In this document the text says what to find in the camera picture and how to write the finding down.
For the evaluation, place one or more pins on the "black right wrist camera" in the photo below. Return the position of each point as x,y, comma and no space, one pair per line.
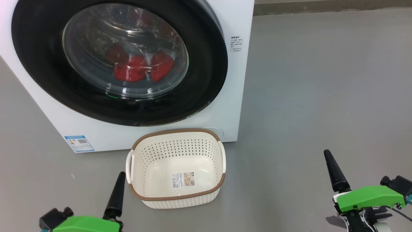
399,185

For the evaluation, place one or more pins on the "blue energy label sticker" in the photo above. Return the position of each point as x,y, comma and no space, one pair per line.
79,143

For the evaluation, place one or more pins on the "cream perforated basket brown rim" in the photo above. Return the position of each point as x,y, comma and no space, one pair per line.
180,154

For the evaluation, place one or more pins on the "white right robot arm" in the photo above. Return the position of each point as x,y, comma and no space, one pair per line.
383,227

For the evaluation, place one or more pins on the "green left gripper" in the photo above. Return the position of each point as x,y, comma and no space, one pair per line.
87,225

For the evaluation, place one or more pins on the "barcode product sticker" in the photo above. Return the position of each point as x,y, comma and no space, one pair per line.
183,179

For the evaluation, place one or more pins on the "black round glass washer door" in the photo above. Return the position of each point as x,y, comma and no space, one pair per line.
42,64

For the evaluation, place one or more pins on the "red and white garment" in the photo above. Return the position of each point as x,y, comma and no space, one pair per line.
130,69

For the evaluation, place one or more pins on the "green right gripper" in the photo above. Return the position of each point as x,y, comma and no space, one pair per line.
370,197

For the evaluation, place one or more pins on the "round white filter cover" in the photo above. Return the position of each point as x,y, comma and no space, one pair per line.
216,131

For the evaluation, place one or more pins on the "white front-load washing machine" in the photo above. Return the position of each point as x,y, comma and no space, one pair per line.
222,19

